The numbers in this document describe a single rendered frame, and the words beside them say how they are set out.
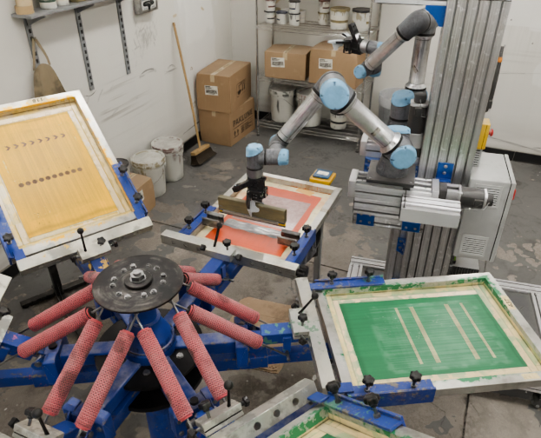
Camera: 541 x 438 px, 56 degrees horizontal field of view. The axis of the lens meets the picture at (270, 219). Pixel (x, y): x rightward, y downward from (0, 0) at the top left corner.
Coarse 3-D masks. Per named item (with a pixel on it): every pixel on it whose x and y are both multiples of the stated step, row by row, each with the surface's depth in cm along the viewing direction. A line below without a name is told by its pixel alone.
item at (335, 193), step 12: (240, 180) 296; (276, 180) 299; (288, 180) 296; (300, 180) 296; (228, 192) 284; (324, 192) 290; (336, 192) 284; (216, 204) 273; (324, 204) 273; (324, 216) 264; (312, 228) 254
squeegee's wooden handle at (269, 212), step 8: (224, 200) 249; (232, 200) 248; (240, 200) 247; (224, 208) 252; (232, 208) 250; (240, 208) 248; (264, 208) 242; (272, 208) 241; (280, 208) 240; (264, 216) 244; (272, 216) 242; (280, 216) 240
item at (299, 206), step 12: (288, 192) 291; (288, 204) 280; (300, 204) 280; (312, 204) 280; (288, 216) 269; (300, 216) 269; (276, 228) 260; (288, 228) 260; (300, 228) 260; (252, 240) 251; (264, 240) 251; (276, 240) 251; (264, 252) 242; (276, 252) 242
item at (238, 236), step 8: (272, 192) 291; (280, 192) 291; (264, 200) 284; (272, 200) 284; (232, 216) 269; (256, 224) 263; (224, 232) 257; (232, 232) 257; (240, 232) 257; (248, 232) 257; (232, 240) 251; (240, 240) 251
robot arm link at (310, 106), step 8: (328, 72) 217; (312, 88) 226; (312, 96) 226; (304, 104) 228; (312, 104) 226; (320, 104) 227; (296, 112) 231; (304, 112) 229; (312, 112) 229; (288, 120) 234; (296, 120) 231; (304, 120) 231; (288, 128) 233; (296, 128) 233; (272, 136) 242; (280, 136) 236; (288, 136) 235
